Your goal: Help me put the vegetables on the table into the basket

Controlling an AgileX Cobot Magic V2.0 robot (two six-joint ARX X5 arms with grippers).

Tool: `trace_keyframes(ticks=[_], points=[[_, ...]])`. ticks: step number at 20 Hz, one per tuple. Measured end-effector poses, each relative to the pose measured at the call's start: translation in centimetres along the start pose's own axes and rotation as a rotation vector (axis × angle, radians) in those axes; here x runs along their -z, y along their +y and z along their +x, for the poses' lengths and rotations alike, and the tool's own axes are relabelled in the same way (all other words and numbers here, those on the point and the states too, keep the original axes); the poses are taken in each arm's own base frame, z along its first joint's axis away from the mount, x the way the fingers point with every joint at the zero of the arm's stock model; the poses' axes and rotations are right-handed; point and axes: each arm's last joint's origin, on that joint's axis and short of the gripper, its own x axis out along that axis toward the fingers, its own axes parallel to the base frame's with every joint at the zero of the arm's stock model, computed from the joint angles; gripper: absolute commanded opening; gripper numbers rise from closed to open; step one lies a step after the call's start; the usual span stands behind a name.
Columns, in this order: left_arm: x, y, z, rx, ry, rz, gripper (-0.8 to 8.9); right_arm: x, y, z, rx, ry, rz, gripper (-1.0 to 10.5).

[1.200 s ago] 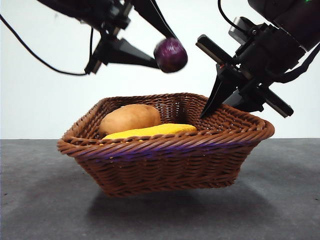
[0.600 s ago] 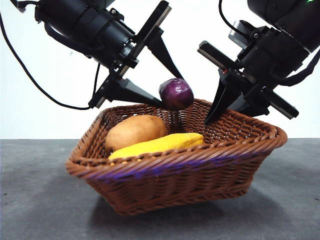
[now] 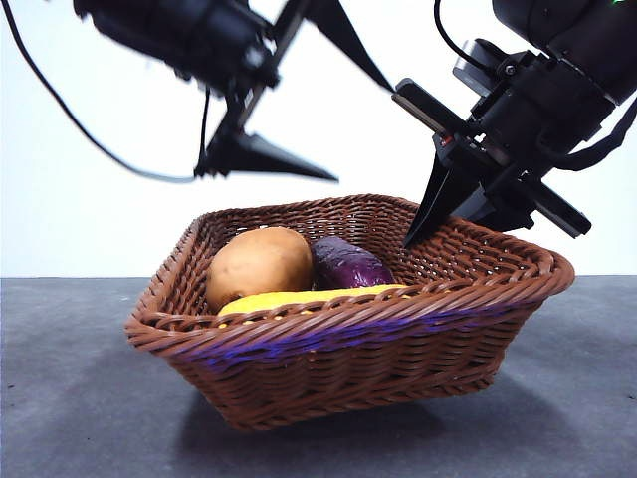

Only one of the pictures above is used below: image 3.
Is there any brown potato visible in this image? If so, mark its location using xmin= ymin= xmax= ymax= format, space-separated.
xmin=205 ymin=226 xmax=316 ymax=316

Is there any purple eggplant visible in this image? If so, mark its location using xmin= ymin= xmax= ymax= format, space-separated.
xmin=311 ymin=236 xmax=397 ymax=291

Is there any yellow corn cob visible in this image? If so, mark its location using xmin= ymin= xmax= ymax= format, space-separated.
xmin=217 ymin=283 xmax=409 ymax=318

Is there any brown wicker basket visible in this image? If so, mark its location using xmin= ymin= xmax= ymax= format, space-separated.
xmin=123 ymin=193 xmax=576 ymax=432

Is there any black braided cable sleeve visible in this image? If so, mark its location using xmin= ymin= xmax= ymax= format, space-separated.
xmin=556 ymin=102 xmax=637 ymax=171

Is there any thin right camera cable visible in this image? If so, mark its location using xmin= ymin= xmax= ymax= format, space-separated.
xmin=433 ymin=0 xmax=472 ymax=64

